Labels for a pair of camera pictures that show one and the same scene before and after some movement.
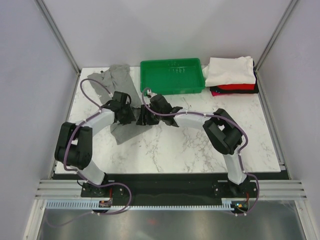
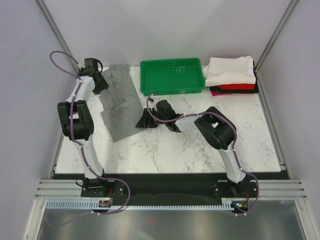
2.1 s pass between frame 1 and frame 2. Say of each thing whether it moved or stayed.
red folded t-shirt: stayed
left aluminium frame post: stayed
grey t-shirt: moved
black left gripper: moved
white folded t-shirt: stayed
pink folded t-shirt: stayed
